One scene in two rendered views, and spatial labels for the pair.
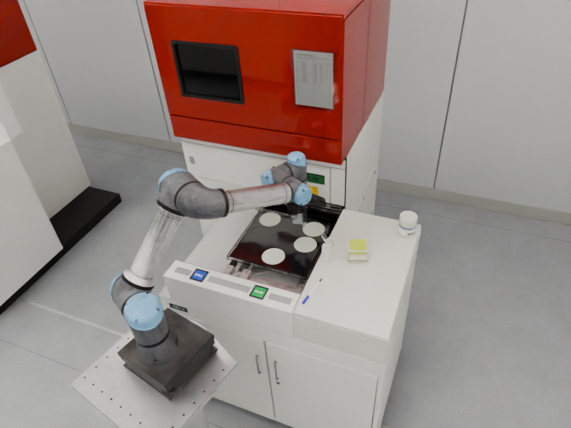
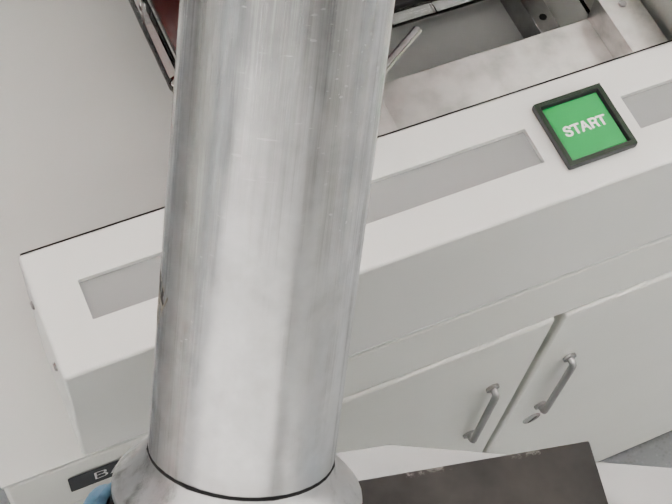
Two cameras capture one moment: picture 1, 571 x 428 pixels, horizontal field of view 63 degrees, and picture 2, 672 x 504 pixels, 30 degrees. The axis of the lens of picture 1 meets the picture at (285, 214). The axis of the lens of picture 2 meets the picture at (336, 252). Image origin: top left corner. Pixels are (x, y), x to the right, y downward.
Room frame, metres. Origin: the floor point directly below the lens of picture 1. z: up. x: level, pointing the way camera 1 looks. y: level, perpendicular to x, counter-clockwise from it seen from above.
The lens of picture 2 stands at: (1.03, 0.66, 1.68)
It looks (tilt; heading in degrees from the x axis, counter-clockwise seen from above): 61 degrees down; 302
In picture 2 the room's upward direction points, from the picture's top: 10 degrees clockwise
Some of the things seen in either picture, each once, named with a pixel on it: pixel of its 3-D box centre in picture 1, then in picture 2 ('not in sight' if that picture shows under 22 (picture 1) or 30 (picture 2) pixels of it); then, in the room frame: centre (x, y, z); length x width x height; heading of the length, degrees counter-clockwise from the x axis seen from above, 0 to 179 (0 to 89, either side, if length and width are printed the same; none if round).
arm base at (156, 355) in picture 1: (155, 340); not in sight; (1.00, 0.48, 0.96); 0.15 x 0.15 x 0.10
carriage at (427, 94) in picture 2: (262, 288); (448, 116); (1.28, 0.12, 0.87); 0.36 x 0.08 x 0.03; 65
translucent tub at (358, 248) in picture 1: (357, 250); not in sight; (1.32, -0.27, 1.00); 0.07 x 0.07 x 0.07; 84
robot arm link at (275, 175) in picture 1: (279, 178); not in sight; (1.47, 0.02, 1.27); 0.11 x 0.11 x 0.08; 34
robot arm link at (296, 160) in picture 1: (296, 166); not in sight; (1.54, -0.06, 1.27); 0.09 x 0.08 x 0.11; 124
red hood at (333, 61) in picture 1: (280, 52); not in sight; (2.10, -0.03, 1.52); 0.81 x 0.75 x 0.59; 65
